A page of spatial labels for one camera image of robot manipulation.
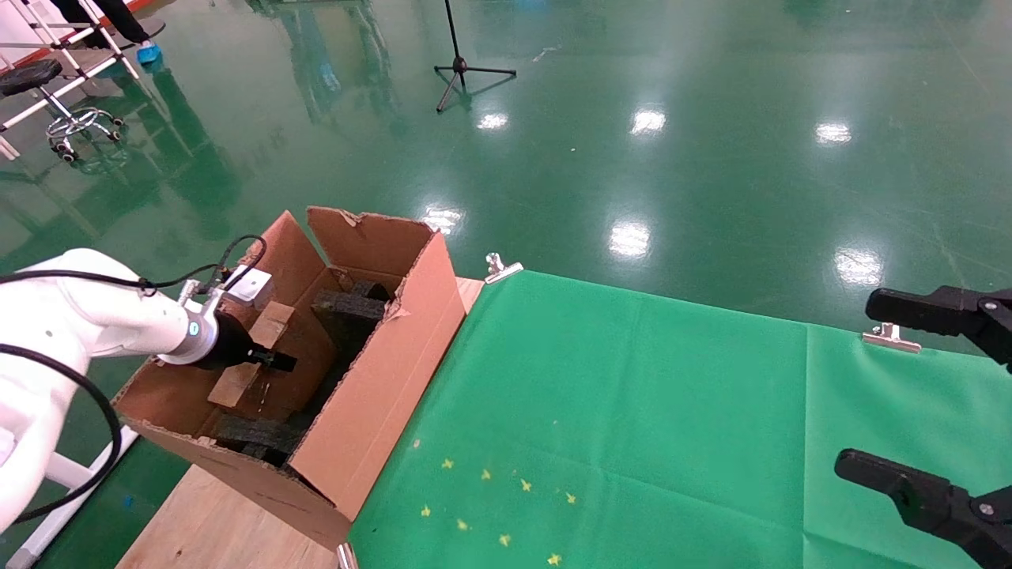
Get large open cardboard carton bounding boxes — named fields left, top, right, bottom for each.
left=115, top=205, right=470, bottom=551

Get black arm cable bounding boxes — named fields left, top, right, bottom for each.
left=0, top=234, right=270, bottom=525

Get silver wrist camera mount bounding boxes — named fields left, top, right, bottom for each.
left=178, top=266, right=276, bottom=311

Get small taped cardboard box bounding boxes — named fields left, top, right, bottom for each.
left=207, top=300, right=296, bottom=410

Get black tripod stand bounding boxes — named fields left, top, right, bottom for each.
left=434, top=0, right=519, bottom=113

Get person legs blue shoe covers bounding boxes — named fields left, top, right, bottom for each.
left=51, top=0, right=164, bottom=66

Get black foam insert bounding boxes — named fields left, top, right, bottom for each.
left=210, top=411, right=314, bottom=469
left=296, top=281, right=394, bottom=431

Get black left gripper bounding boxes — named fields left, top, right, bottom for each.
left=206, top=315, right=299, bottom=373

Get black wheeled stool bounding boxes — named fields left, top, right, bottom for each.
left=0, top=58, right=127, bottom=164

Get white metal table frame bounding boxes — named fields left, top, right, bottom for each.
left=6, top=431, right=142, bottom=569

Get green table cloth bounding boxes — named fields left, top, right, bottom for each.
left=348, top=269, right=1012, bottom=569

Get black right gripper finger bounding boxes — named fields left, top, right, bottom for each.
left=864, top=285, right=1012, bottom=372
left=834, top=448, right=1012, bottom=569

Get black round stand base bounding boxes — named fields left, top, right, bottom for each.
left=119, top=17, right=168, bottom=50

